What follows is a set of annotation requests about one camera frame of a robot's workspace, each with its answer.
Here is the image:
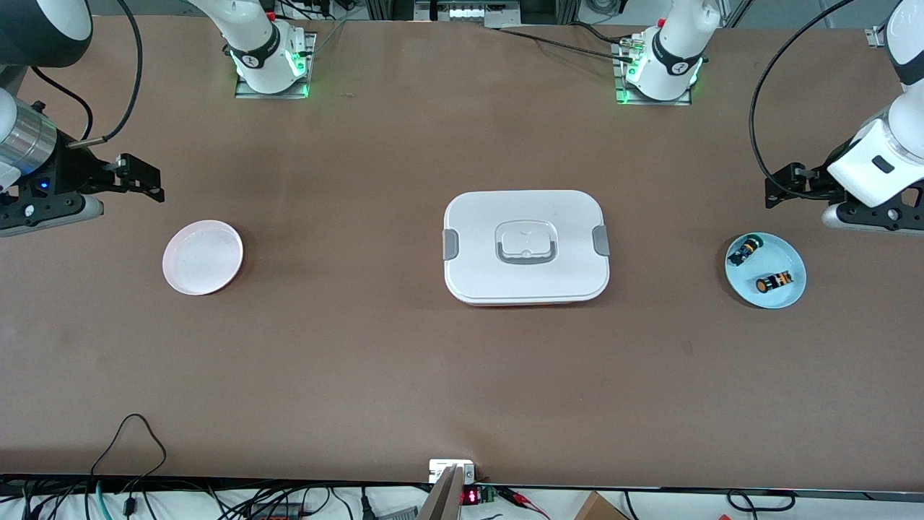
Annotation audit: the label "tan wooden board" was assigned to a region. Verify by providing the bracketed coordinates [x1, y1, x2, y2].
[419, 465, 464, 520]

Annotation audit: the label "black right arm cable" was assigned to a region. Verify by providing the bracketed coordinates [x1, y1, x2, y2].
[29, 0, 144, 150]

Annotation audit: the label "black table cable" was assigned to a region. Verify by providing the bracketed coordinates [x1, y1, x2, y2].
[570, 22, 625, 47]
[497, 28, 636, 59]

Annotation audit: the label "red clip lead wires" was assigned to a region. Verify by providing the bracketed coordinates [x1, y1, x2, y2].
[497, 486, 551, 520]

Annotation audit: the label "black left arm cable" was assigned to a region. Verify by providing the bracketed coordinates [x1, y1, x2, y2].
[749, 0, 857, 201]

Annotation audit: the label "white lidded container box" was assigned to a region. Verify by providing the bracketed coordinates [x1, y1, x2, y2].
[443, 190, 611, 307]

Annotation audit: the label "black looped cable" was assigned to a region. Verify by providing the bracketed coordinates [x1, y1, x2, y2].
[90, 413, 168, 483]

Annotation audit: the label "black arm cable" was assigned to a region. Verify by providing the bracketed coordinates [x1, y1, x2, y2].
[749, 0, 857, 201]
[29, 0, 144, 150]

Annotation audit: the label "black oval cable loop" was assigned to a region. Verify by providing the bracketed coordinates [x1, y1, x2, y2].
[725, 489, 796, 514]

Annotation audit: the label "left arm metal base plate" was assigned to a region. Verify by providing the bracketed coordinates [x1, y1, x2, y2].
[611, 40, 694, 108]

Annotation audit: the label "metal frame with white panel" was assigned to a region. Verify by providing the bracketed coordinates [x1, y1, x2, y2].
[413, 0, 522, 30]

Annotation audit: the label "pink round plate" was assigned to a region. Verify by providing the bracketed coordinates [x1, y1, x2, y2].
[162, 220, 245, 297]

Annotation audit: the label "light blue round plate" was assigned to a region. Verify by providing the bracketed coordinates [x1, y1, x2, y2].
[724, 232, 807, 310]

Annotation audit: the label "small white mounted device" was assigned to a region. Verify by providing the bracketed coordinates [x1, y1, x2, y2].
[428, 459, 478, 485]

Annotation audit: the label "brown cardboard box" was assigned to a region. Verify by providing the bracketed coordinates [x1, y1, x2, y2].
[573, 491, 630, 520]

